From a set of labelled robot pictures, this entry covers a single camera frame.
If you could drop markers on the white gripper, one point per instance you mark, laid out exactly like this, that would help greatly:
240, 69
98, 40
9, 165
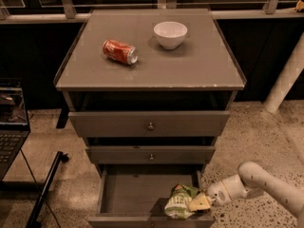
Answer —
218, 193

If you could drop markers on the green jalapeno chip bag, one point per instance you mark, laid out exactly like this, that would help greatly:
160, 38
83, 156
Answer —
177, 205

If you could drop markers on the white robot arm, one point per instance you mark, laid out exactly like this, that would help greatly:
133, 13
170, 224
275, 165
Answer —
251, 181

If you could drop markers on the grey open bottom drawer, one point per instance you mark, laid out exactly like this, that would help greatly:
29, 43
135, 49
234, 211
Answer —
134, 196

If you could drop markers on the grey drawer cabinet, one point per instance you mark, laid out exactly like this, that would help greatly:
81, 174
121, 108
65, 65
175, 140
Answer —
201, 74

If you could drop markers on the grey middle drawer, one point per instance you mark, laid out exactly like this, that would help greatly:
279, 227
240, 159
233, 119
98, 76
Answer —
162, 154

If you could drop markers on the grey top drawer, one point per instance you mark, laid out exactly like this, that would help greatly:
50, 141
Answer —
149, 123

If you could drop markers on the black stand bar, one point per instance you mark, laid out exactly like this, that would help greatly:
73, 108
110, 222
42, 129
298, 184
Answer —
43, 191

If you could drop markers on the white diagonal pipe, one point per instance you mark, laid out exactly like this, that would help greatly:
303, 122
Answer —
286, 78

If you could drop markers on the white ceramic bowl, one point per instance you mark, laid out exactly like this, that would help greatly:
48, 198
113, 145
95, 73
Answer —
170, 34

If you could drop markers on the red soda can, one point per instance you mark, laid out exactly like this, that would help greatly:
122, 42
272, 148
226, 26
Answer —
120, 51

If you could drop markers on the metal window railing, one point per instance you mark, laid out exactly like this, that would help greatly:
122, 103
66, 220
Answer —
56, 11

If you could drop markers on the black laptop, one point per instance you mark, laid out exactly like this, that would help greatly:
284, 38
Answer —
14, 122

